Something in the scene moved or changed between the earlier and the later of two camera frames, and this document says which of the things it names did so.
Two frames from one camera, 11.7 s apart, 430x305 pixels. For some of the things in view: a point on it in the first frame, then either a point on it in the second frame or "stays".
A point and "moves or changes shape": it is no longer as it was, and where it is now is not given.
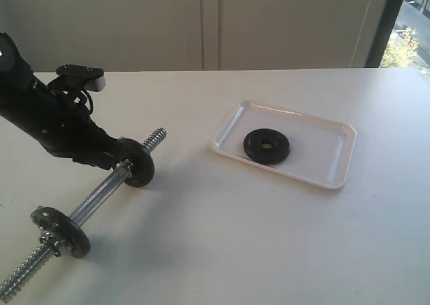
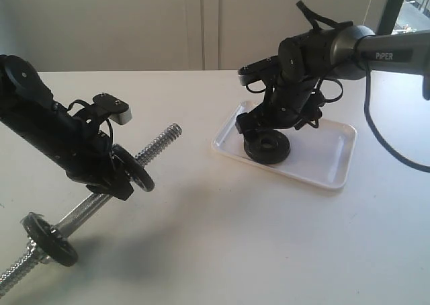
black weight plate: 278,152 stays
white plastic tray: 320,150 stays
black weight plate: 72,238 -> 48,239
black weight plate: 140,160 moves or changes shape
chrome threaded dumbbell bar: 121,170 moves or changes shape
